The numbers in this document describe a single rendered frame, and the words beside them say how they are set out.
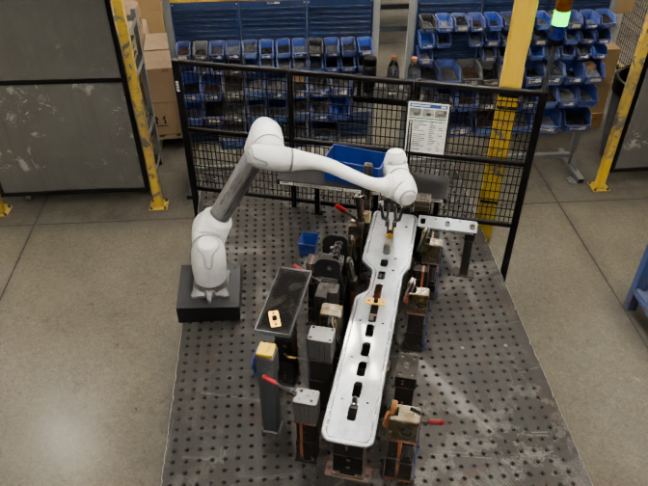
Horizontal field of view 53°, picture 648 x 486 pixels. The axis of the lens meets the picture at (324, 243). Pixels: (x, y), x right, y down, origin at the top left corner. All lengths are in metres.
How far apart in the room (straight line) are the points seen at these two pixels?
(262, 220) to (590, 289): 2.23
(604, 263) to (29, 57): 4.10
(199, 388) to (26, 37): 2.74
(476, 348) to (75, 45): 3.16
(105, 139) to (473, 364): 3.13
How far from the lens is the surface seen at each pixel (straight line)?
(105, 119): 4.89
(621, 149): 5.59
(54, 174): 5.24
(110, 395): 3.91
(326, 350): 2.50
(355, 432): 2.35
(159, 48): 6.01
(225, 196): 3.06
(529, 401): 2.94
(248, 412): 2.80
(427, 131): 3.44
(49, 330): 4.39
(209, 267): 3.02
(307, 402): 2.35
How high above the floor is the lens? 2.92
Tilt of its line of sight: 38 degrees down
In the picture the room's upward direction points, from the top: straight up
